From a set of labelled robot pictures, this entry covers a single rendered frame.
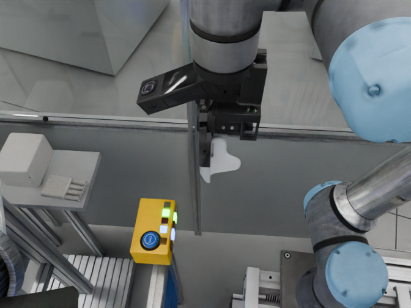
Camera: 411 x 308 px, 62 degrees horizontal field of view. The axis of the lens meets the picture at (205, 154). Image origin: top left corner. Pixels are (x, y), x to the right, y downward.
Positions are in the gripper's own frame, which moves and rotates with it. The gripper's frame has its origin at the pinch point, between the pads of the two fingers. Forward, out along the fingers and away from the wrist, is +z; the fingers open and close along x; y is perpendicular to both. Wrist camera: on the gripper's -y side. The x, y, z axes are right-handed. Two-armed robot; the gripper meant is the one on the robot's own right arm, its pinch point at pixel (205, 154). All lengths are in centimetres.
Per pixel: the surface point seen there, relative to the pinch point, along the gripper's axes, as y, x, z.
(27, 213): -88, 33, 104
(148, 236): -14.9, 0.7, 39.7
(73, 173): -51, 32, 62
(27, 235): -60, 7, 62
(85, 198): -44, 22, 62
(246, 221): 19, 46, 125
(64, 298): -28.0, -17.8, 29.2
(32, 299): -34.7, -18.3, 29.4
